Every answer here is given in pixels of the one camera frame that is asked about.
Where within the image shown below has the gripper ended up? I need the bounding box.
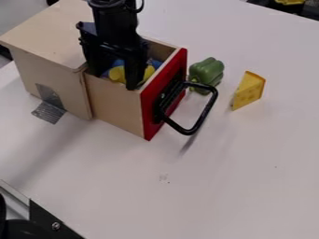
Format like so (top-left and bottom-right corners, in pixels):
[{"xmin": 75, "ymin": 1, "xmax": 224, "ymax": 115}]
[{"xmin": 75, "ymin": 8, "xmax": 150, "ymax": 91}]

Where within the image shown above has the yellow toy banana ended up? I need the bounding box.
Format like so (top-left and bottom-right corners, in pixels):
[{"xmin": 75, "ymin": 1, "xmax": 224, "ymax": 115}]
[{"xmin": 106, "ymin": 63, "xmax": 158, "ymax": 85}]

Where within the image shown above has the red-fronted wooden drawer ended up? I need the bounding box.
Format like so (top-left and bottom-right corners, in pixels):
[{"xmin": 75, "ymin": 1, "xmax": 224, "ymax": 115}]
[{"xmin": 82, "ymin": 35, "xmax": 221, "ymax": 142}]

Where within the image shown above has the blue toy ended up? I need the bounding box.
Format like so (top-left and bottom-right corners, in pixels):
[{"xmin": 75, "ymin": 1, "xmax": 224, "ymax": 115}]
[{"xmin": 99, "ymin": 58, "xmax": 166, "ymax": 79}]

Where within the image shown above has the wooden cabinet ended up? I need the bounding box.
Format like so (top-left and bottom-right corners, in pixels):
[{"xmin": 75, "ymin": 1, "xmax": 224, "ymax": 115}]
[{"xmin": 0, "ymin": 0, "xmax": 146, "ymax": 126}]

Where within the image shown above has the green toy pepper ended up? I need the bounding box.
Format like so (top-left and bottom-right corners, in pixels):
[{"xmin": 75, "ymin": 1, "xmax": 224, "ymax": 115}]
[{"xmin": 187, "ymin": 56, "xmax": 226, "ymax": 96}]

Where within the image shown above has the yellow toy cheese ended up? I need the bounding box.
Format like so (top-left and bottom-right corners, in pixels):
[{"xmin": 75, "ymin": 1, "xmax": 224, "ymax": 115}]
[{"xmin": 230, "ymin": 70, "xmax": 269, "ymax": 112}]

